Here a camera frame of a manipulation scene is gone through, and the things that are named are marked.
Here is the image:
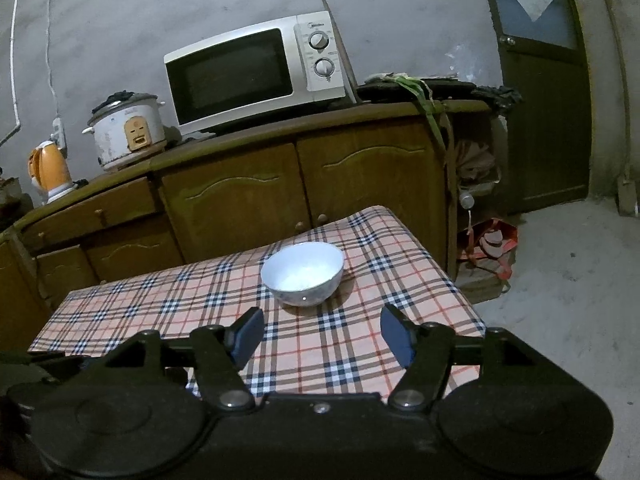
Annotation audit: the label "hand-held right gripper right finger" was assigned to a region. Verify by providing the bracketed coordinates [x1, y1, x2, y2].
[380, 304, 538, 411]

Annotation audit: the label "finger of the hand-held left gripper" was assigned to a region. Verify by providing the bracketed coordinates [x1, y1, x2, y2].
[30, 351, 108, 370]

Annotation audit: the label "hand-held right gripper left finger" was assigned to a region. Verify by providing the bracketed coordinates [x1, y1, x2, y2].
[105, 307, 265, 413]

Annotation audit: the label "white ceramic bowl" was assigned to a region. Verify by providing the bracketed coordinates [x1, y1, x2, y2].
[260, 241, 345, 308]

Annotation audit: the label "plaid tablecloth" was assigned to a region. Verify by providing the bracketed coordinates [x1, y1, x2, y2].
[27, 205, 486, 401]

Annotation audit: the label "red bag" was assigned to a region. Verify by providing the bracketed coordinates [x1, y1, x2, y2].
[459, 217, 519, 282]

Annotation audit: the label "brown wooden cabinet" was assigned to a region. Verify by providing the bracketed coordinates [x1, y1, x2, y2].
[0, 100, 506, 351]

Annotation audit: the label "orange electric kettle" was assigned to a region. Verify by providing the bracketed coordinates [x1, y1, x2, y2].
[27, 141, 76, 204]

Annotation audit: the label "white rice cooker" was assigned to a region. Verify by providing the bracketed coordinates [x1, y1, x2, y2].
[82, 91, 167, 172]

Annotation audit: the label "green onions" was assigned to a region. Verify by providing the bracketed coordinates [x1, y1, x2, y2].
[380, 74, 452, 147]

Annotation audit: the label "dark green door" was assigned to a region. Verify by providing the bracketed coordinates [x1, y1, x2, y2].
[475, 0, 593, 216]

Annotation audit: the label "dark tray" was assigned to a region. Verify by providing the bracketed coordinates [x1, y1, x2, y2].
[357, 77, 523, 111]

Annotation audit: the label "white microwave oven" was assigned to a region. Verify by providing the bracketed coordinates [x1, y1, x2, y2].
[163, 10, 347, 136]

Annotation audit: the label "white wall pipe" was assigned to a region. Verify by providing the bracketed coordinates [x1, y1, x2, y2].
[0, 0, 24, 147]

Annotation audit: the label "white power strip cable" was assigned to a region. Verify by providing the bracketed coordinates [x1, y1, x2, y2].
[44, 0, 59, 122]

